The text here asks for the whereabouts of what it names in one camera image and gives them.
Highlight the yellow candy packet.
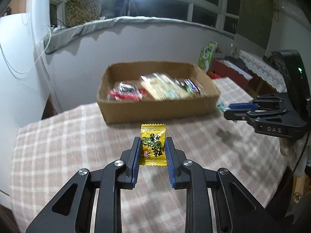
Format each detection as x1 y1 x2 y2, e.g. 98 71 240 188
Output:
140 124 167 167

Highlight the teal mint candy packet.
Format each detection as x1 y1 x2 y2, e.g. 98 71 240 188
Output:
217 102 237 123

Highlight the large cracker pack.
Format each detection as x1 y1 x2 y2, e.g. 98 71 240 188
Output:
140 73 193 101

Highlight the Chinese Snickers bar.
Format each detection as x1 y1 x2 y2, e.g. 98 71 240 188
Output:
182 79 200 96

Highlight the red date cake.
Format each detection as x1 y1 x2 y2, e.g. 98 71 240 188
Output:
107 82 147 100

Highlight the white gloved hand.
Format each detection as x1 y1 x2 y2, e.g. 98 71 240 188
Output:
279 138 306 169

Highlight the white lace cloth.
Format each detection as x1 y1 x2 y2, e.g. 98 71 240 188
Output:
236 49 287 93

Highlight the red box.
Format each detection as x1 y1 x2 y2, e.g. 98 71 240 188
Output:
211 59 252 90

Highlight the cardboard box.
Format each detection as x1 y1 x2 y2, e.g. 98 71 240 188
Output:
97 61 220 124

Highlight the green gift bag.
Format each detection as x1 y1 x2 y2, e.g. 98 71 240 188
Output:
198 42 218 72

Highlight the pink plaid tablecloth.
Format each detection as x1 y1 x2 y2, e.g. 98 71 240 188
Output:
10 77 288 233

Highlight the white cabinet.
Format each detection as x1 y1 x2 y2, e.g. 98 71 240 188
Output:
0 13 53 132

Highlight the grey windowsill cloth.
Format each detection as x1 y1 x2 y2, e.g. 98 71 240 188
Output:
43 16 235 55

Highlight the leopard print cushion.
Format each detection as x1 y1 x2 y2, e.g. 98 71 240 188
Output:
65 0 102 27

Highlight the white cable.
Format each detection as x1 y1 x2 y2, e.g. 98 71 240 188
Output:
0 14 53 75

